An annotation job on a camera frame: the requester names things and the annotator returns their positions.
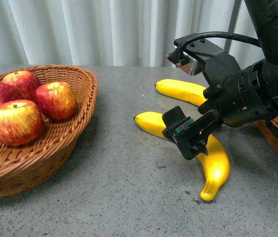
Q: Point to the brown wicker basket left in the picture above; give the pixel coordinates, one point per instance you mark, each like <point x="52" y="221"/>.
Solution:
<point x="25" y="167"/>

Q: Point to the grey pleated curtain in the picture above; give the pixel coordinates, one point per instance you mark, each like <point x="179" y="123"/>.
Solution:
<point x="110" y="32"/>

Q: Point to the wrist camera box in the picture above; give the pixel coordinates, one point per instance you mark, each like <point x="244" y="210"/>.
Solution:
<point x="196" y="55"/>

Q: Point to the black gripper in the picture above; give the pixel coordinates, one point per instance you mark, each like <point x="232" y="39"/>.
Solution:
<point x="235" y="96"/>

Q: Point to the red apple back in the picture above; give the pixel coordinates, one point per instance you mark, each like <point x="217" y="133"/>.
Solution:
<point x="25" y="82"/>

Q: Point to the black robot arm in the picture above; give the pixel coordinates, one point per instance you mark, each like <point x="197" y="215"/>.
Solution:
<point x="264" y="16"/>

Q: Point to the yellow banana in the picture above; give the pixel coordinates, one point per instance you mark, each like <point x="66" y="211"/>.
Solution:
<point x="216" y="165"/>
<point x="181" y="90"/>

